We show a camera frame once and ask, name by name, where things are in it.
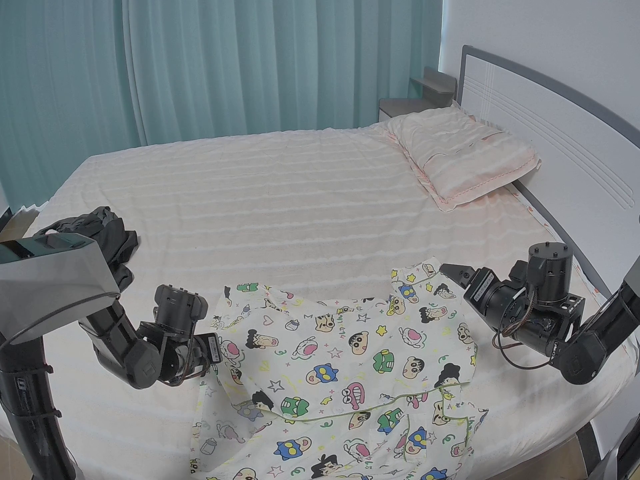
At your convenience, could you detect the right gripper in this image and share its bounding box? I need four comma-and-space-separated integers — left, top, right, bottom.
440, 263, 526, 331

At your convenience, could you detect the black shirt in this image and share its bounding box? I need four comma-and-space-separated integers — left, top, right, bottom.
95, 217, 140, 294

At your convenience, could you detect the grey bedside table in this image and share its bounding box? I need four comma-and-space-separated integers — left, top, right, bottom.
378, 66, 458, 121

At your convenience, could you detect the white printed pyjama top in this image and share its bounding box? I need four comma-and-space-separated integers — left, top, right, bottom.
189, 255, 490, 480

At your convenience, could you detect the pale pink striped pillow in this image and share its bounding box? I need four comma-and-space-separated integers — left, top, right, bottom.
385, 107, 543, 213

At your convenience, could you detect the grey garment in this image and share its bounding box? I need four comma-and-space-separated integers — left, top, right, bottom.
32, 206, 123, 236

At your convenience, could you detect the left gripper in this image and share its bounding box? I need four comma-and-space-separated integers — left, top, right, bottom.
192, 332, 224, 370

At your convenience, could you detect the blue-green curtain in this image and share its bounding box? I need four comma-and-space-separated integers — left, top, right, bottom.
0, 0, 132, 209
122, 0, 445, 149

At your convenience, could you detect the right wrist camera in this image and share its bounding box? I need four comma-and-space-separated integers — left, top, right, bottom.
507, 259, 532, 291

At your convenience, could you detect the bed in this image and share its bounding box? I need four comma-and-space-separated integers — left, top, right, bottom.
0, 44, 640, 480

